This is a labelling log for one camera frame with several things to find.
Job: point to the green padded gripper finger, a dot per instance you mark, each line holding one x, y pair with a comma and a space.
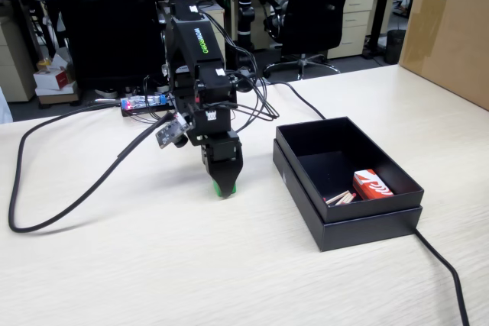
205, 163

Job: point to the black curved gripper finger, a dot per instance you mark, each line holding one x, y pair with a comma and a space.
226, 177

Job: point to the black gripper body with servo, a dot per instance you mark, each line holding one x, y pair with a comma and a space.
214, 123

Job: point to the green cube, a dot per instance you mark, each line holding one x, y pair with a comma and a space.
216, 189

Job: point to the beige drawer cabinet behind arm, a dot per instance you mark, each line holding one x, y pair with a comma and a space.
218, 24

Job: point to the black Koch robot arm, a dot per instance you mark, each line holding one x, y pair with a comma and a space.
195, 43

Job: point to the controller board with red light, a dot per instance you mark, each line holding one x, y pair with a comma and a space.
141, 102

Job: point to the black pole with white bands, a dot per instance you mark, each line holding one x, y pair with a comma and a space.
245, 17

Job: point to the wooden match with red head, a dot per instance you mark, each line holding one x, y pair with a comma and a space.
347, 198
338, 196
344, 201

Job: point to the large black office chair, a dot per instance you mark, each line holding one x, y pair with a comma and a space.
111, 24

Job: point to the orange and white matchbox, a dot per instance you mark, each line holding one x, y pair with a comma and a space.
372, 185

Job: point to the black open box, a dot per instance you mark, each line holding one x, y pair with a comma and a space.
366, 232

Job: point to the black mesh swivel chair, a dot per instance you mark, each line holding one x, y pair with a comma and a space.
317, 9

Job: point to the black open box tray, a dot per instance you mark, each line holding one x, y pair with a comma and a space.
382, 209

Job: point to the white and red carton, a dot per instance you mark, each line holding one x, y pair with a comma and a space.
53, 79

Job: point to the black waste bin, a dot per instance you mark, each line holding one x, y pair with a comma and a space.
394, 47

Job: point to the beige drawer cabinet under desk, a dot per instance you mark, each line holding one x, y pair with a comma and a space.
13, 70

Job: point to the large brown cardboard box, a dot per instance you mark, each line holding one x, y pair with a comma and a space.
451, 47

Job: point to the small wrist camera board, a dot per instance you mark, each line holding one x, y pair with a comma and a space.
172, 132

